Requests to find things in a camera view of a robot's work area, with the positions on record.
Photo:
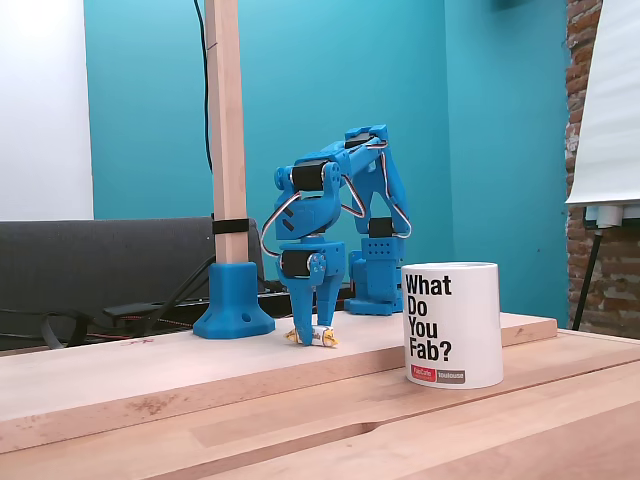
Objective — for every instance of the caramel sweet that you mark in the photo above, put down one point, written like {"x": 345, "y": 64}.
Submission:
{"x": 324, "y": 336}

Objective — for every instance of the white mug with black text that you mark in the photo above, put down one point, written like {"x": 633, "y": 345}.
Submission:
{"x": 475, "y": 325}

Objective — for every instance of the black power strip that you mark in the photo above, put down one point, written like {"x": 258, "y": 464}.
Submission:
{"x": 272, "y": 300}

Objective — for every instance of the light wooden board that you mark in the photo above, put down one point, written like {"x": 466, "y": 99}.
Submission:
{"x": 150, "y": 365}

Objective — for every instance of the flat black adapter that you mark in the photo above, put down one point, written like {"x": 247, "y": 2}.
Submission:
{"x": 130, "y": 310}

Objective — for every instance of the dark grey sofa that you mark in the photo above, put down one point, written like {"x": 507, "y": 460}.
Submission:
{"x": 100, "y": 260}

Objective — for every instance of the black easel leg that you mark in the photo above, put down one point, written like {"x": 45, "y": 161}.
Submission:
{"x": 587, "y": 280}

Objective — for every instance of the white flip chart paper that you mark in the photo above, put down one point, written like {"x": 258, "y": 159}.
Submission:
{"x": 610, "y": 125}

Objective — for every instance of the blue printed post base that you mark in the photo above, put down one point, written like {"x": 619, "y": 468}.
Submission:
{"x": 232, "y": 300}

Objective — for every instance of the wooden post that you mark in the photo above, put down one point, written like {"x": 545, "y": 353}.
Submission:
{"x": 227, "y": 150}

